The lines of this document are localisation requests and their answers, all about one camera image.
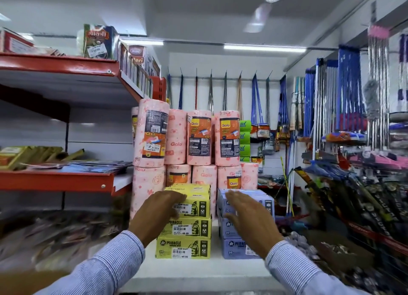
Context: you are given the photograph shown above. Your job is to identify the person's left hand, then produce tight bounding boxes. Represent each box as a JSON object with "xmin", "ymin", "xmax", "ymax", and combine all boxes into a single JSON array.
[{"xmin": 127, "ymin": 190, "xmax": 187, "ymax": 248}]

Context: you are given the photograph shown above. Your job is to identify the person's right hand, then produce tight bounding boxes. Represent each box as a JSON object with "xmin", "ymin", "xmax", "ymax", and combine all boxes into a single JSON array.
[{"xmin": 224, "ymin": 190, "xmax": 284, "ymax": 260}]

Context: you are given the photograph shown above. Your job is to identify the person's left forearm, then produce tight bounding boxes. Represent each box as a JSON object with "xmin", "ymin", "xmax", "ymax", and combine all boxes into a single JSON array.
[{"xmin": 33, "ymin": 230, "xmax": 146, "ymax": 295}]

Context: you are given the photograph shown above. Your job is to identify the person's right forearm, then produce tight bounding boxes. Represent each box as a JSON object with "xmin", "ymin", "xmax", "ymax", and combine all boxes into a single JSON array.
[{"xmin": 265, "ymin": 241, "xmax": 372, "ymax": 295}]

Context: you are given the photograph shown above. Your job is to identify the purple garbage bag box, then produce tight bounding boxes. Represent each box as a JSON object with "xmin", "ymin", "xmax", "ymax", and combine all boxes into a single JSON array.
[
  {"xmin": 218, "ymin": 214, "xmax": 243, "ymax": 240},
  {"xmin": 216, "ymin": 189, "xmax": 275, "ymax": 218},
  {"xmin": 221, "ymin": 237, "xmax": 261, "ymax": 260}
]

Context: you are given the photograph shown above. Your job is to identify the yellow garbage bag box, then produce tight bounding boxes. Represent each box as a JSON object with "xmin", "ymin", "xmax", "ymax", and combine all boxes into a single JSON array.
[
  {"xmin": 155, "ymin": 236, "xmax": 211, "ymax": 260},
  {"xmin": 163, "ymin": 183, "xmax": 211, "ymax": 219},
  {"xmin": 161, "ymin": 216, "xmax": 212, "ymax": 240}
]

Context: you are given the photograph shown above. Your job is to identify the stack of pink towel rolls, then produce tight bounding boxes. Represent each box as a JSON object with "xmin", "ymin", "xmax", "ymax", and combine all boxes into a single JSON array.
[{"xmin": 129, "ymin": 98, "xmax": 259, "ymax": 220}]

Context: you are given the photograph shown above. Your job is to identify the pile of blue flat packets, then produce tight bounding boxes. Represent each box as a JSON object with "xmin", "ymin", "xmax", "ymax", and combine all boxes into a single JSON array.
[{"xmin": 23, "ymin": 160, "xmax": 133, "ymax": 175}]

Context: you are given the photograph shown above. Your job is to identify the red metal shelf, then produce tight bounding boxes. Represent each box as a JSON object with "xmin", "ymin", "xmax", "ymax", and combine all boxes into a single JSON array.
[
  {"xmin": 0, "ymin": 52, "xmax": 143, "ymax": 103},
  {"xmin": 0, "ymin": 169, "xmax": 133, "ymax": 197}
]

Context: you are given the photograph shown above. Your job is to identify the pile of blurred packets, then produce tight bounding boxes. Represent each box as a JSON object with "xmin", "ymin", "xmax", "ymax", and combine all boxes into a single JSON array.
[{"xmin": 0, "ymin": 206, "xmax": 129, "ymax": 274}]

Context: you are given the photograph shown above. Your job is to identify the red plastic crate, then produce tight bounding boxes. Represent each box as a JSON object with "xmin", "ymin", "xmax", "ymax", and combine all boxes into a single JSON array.
[{"xmin": 149, "ymin": 76, "xmax": 167, "ymax": 102}]

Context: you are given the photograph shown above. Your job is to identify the row of hanging brooms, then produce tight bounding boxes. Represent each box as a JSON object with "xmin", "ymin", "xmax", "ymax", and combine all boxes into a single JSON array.
[{"xmin": 166, "ymin": 69, "xmax": 289, "ymax": 139}]

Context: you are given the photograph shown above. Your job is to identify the row of black packaged bats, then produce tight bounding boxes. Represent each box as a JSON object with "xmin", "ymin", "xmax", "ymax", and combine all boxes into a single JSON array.
[{"xmin": 293, "ymin": 166, "xmax": 408, "ymax": 241}]

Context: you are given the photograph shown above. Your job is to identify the row of packets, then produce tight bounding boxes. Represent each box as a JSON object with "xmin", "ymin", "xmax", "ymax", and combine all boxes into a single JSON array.
[{"xmin": 118, "ymin": 42, "xmax": 162, "ymax": 98}]

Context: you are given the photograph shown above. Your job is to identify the pile of yellow-green packets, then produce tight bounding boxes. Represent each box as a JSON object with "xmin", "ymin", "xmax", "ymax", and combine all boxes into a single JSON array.
[{"xmin": 0, "ymin": 146, "xmax": 85, "ymax": 171}]

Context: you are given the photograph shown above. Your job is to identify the pink plastic brushes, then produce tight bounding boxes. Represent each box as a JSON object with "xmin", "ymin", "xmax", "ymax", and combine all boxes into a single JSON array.
[{"xmin": 348, "ymin": 151, "xmax": 408, "ymax": 172}]

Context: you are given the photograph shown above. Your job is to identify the long tube light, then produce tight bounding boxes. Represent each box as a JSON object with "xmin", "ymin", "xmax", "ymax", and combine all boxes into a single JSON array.
[{"xmin": 224, "ymin": 43, "xmax": 307, "ymax": 54}]

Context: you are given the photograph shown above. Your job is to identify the green printed carton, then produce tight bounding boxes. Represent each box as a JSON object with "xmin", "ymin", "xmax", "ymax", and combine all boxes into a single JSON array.
[{"xmin": 83, "ymin": 24, "xmax": 119, "ymax": 60}]

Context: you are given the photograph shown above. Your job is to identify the bundle of steel rods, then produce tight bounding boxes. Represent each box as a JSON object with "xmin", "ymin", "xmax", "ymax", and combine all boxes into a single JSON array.
[{"xmin": 366, "ymin": 25, "xmax": 391, "ymax": 149}]

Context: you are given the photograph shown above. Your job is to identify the white ceiling fan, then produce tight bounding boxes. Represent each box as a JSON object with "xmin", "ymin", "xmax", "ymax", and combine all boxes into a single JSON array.
[{"xmin": 243, "ymin": 1, "xmax": 272, "ymax": 33}]

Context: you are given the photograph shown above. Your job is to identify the red flat box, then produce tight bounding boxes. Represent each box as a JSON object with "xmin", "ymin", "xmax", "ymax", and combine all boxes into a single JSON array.
[{"xmin": 0, "ymin": 27, "xmax": 35, "ymax": 54}]

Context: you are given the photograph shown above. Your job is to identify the row of blue-handled mops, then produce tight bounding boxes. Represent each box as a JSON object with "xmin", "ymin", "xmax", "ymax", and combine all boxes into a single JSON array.
[{"xmin": 303, "ymin": 45, "xmax": 368, "ymax": 140}]

